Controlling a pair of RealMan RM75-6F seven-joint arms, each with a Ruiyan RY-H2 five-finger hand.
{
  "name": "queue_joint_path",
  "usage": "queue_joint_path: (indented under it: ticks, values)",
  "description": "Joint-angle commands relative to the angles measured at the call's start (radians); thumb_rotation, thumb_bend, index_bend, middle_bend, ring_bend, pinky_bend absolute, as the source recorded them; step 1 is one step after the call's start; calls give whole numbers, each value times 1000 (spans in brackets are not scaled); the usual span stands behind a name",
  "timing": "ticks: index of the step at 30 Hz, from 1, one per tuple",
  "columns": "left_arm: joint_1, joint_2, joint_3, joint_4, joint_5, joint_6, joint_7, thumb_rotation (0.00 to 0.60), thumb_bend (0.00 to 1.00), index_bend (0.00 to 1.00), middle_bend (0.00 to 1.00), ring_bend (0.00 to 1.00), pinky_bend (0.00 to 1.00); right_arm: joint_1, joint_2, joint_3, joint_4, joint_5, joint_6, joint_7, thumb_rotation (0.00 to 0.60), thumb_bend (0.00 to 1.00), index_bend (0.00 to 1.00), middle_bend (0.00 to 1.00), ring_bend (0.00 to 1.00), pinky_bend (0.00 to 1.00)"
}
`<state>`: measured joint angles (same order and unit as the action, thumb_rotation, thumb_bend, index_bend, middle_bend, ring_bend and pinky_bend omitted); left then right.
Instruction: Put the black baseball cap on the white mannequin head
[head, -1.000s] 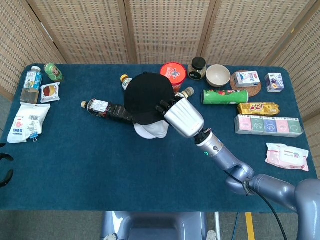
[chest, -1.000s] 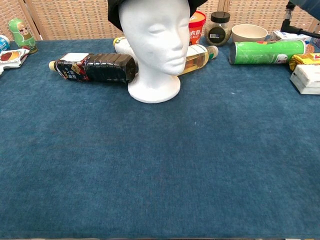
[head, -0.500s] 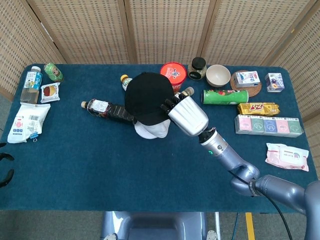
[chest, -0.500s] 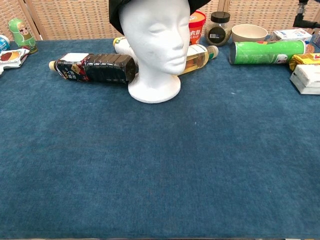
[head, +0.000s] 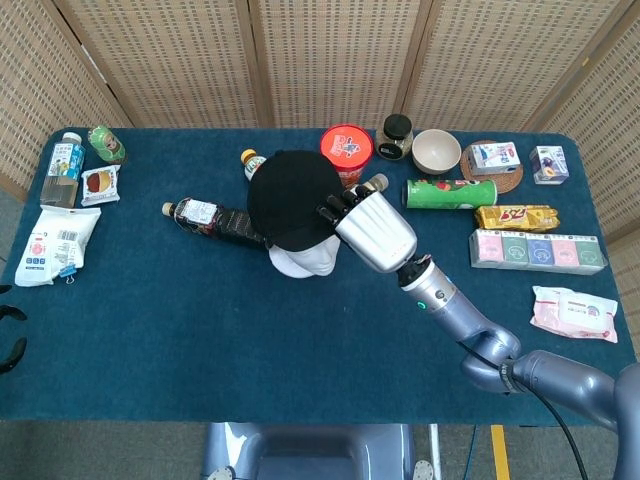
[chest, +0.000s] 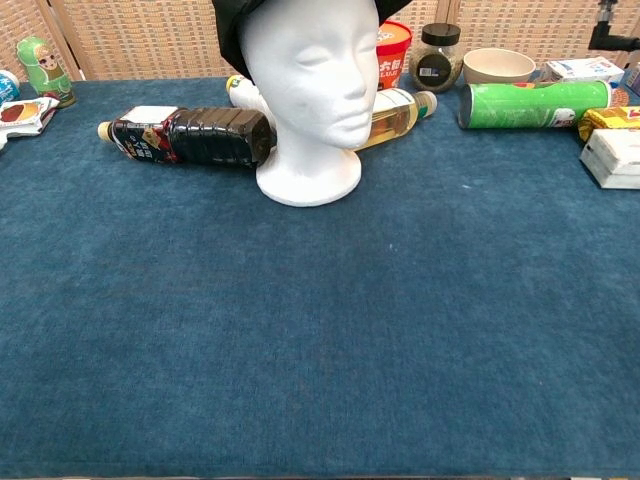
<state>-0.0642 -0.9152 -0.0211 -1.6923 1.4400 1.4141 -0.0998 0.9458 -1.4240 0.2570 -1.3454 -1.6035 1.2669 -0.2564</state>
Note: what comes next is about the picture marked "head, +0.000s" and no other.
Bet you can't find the multi-colour tissue pack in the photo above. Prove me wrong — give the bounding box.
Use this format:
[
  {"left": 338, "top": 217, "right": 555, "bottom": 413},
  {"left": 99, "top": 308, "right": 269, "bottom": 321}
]
[{"left": 468, "top": 229, "right": 609, "bottom": 277}]

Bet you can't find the white blue milk carton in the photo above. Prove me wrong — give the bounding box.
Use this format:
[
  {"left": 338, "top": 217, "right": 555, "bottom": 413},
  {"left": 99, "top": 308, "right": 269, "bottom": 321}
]
[{"left": 469, "top": 141, "right": 522, "bottom": 177}]

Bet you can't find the green chips can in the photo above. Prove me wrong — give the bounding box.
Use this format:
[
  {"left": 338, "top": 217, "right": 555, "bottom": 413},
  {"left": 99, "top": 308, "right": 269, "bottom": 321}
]
[{"left": 403, "top": 178, "right": 500, "bottom": 211}]

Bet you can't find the blue carpet table cover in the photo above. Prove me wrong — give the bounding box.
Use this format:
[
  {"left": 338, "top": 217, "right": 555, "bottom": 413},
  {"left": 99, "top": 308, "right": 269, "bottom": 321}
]
[{"left": 0, "top": 126, "right": 640, "bottom": 427}]

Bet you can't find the black baseball cap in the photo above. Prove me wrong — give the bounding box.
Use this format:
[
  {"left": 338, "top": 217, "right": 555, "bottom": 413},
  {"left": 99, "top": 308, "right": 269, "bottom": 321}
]
[{"left": 246, "top": 149, "right": 347, "bottom": 252}]

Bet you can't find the grey robot torso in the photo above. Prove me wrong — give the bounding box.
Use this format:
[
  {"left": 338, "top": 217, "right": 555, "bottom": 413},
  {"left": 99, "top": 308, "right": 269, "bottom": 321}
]
[{"left": 201, "top": 421, "right": 417, "bottom": 480}]

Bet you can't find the dark coffee bottle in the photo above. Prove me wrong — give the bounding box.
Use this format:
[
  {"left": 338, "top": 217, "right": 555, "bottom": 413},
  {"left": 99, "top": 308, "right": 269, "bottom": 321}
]
[{"left": 161, "top": 196, "right": 267, "bottom": 249}]

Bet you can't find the pink wet wipes pack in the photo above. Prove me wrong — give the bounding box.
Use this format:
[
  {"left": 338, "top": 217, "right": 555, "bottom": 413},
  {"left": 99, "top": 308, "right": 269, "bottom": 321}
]
[{"left": 529, "top": 285, "right": 621, "bottom": 344}]

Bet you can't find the white foam mannequin head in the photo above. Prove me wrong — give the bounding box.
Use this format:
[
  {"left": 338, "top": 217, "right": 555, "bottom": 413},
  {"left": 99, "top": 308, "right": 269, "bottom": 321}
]
[{"left": 268, "top": 234, "right": 338, "bottom": 279}]

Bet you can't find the white table leg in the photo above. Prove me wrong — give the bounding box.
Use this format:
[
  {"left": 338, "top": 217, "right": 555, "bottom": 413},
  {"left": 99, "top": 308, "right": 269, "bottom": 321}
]
[{"left": 428, "top": 423, "right": 444, "bottom": 480}]

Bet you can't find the green matryoshka doll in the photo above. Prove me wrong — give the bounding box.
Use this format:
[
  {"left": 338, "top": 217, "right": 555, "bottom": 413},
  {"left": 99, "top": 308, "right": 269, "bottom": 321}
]
[{"left": 87, "top": 124, "right": 128, "bottom": 166}]

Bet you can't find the white resealable bag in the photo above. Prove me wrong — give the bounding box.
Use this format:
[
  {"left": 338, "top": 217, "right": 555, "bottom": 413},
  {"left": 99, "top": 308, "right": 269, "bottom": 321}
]
[{"left": 13, "top": 204, "right": 103, "bottom": 288}]

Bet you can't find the blue-label water bottle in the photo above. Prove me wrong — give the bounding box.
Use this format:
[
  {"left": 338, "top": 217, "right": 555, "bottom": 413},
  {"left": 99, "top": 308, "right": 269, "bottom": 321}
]
[{"left": 39, "top": 130, "right": 87, "bottom": 209}]

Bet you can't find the yellow-capped white-label bottle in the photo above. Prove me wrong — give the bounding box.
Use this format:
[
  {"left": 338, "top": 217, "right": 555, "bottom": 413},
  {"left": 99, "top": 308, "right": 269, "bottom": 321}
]
[{"left": 240, "top": 148, "right": 269, "bottom": 183}]

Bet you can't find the woven wooden folding screen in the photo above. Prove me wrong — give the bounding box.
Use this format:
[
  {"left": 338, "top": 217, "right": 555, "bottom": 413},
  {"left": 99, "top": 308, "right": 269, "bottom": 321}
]
[{"left": 0, "top": 0, "right": 640, "bottom": 361}]

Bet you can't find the glass jar black lid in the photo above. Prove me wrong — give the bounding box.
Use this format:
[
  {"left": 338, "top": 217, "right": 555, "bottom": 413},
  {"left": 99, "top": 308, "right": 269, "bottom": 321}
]
[{"left": 374, "top": 113, "right": 416, "bottom": 162}]

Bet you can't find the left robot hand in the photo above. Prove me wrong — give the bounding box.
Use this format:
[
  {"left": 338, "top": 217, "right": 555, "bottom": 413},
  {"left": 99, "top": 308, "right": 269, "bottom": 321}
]
[{"left": 0, "top": 282, "right": 28, "bottom": 374}]

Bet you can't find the purple drink carton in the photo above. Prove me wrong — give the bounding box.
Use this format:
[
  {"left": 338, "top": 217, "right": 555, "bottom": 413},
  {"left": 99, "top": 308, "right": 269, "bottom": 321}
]
[{"left": 529, "top": 144, "right": 571, "bottom": 186}]

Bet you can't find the beige bowl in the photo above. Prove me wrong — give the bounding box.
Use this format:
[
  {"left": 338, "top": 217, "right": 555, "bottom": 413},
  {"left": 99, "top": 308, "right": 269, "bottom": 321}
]
[{"left": 410, "top": 128, "right": 463, "bottom": 176}]

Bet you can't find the round woven coaster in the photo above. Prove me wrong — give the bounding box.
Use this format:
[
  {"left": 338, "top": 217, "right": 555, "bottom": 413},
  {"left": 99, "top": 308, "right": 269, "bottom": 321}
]
[{"left": 460, "top": 140, "right": 525, "bottom": 196}]

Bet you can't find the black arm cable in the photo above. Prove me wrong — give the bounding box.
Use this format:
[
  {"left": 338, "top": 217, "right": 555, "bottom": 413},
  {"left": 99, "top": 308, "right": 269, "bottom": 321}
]
[{"left": 456, "top": 338, "right": 592, "bottom": 480}]

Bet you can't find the small chestnut snack packet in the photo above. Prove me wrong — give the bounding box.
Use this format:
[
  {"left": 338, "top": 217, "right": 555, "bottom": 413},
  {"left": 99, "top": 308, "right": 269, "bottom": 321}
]
[{"left": 80, "top": 164, "right": 123, "bottom": 208}]

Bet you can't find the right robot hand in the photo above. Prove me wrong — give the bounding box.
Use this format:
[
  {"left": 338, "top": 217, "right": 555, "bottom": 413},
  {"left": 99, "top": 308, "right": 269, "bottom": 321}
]
[{"left": 316, "top": 183, "right": 419, "bottom": 274}]

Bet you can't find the red instant noodle cup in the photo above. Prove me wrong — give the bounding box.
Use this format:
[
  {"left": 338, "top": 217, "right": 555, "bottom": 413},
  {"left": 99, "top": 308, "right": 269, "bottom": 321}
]
[{"left": 319, "top": 124, "right": 376, "bottom": 191}]

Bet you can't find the yellow biscuit pack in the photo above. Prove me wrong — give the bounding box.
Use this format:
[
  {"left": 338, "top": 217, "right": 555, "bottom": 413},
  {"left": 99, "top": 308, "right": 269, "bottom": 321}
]
[{"left": 473, "top": 203, "right": 561, "bottom": 233}]

